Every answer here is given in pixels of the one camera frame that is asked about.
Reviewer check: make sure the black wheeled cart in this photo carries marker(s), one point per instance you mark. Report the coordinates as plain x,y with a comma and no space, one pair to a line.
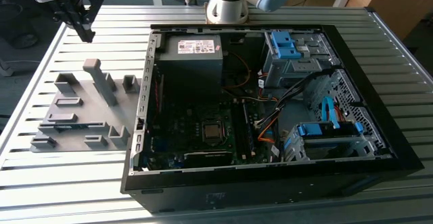
24,40

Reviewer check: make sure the grey power supply unit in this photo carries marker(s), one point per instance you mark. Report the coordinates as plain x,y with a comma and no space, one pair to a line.
189,69

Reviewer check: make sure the blue plastic drive latch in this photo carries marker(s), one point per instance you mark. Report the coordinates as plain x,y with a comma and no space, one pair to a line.
284,46

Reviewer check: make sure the green motherboard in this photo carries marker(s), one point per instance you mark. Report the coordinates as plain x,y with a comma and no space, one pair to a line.
183,132

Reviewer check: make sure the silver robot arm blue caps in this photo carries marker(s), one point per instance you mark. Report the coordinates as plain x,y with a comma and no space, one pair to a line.
225,8

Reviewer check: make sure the grey metal disk bay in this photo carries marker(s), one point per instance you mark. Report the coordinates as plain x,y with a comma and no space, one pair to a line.
339,141

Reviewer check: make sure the dark wooden cabinet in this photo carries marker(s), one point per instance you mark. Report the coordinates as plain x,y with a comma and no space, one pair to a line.
399,1

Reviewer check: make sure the black PC case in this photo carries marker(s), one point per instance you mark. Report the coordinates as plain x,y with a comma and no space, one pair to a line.
237,191

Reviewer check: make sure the grey floor stand base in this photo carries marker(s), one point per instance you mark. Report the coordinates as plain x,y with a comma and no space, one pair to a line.
5,69

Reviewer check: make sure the hard disk in blue carrier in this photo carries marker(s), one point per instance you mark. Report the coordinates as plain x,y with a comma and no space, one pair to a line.
315,130

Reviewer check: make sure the black RAM slot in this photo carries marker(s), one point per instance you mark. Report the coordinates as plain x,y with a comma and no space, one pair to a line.
239,127

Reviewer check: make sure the grey parts rack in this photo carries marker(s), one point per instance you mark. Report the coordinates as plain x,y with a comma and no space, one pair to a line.
88,92

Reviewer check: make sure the grey metal drive cage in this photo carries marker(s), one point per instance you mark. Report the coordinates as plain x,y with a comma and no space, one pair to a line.
298,67

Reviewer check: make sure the black graphics card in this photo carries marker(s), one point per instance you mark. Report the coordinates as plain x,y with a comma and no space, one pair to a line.
211,158

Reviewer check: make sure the silver CPU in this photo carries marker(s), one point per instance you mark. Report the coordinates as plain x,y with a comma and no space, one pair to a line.
213,132

